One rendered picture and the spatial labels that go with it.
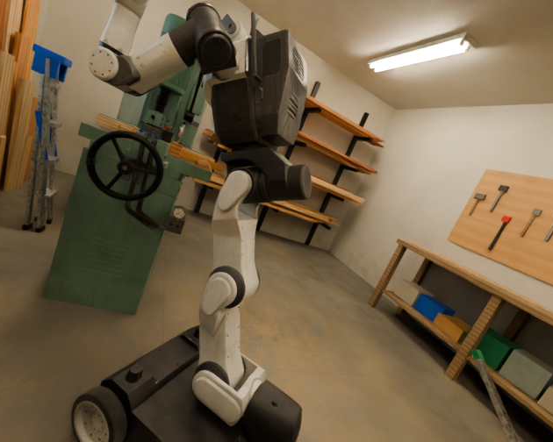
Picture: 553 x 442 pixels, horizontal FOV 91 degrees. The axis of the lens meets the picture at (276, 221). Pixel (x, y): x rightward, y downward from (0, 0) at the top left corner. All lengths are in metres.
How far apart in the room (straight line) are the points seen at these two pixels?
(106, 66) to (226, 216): 0.51
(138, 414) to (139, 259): 0.76
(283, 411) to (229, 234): 0.60
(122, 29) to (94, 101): 3.11
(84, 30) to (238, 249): 3.53
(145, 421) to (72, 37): 3.76
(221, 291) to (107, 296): 0.94
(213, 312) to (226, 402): 0.29
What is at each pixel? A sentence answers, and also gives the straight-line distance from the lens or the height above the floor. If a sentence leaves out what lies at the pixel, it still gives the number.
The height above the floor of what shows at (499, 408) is 0.35.
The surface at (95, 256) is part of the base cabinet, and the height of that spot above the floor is 0.29.
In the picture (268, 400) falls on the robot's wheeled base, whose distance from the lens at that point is 1.08.
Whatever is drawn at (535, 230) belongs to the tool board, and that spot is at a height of 1.45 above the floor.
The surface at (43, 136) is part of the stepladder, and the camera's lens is 2.35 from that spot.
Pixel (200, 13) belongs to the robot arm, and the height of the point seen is 1.33.
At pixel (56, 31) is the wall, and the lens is 4.18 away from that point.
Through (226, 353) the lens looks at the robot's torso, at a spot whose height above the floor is 0.40.
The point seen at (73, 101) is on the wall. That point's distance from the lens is 4.10.
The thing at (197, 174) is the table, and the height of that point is 0.87.
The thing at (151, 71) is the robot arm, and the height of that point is 1.16.
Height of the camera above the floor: 1.06
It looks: 10 degrees down
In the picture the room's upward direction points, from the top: 23 degrees clockwise
